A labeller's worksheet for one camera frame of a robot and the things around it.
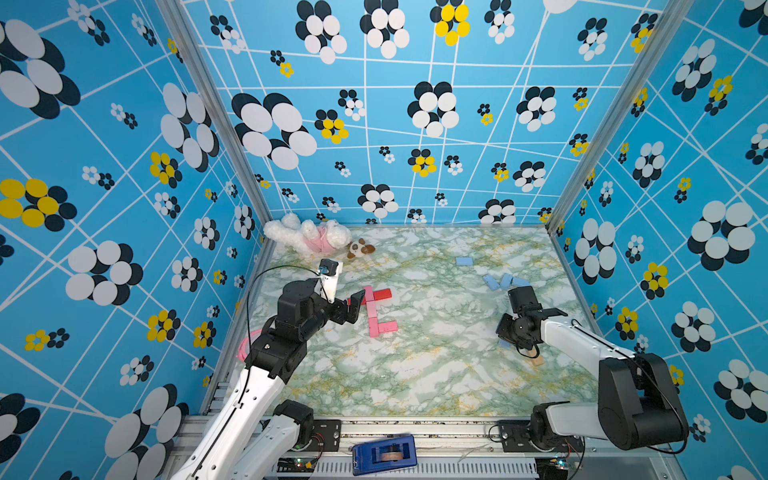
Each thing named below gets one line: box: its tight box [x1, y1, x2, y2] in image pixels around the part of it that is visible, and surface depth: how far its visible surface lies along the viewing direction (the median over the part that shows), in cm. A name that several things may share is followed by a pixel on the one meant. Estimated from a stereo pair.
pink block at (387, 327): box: [378, 321, 398, 333], surface depth 94 cm
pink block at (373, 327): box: [368, 317, 379, 338], surface depth 93 cm
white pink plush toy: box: [263, 213, 352, 257], surface depth 107 cm
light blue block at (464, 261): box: [456, 257, 473, 266], surface depth 111 cm
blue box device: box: [352, 434, 417, 476], surface depth 68 cm
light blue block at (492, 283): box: [483, 274, 501, 291], surface depth 104 cm
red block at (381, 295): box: [373, 288, 392, 301], surface depth 102 cm
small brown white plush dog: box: [347, 238, 376, 259], surface depth 111 cm
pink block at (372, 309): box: [366, 301, 377, 318], surface depth 98 cm
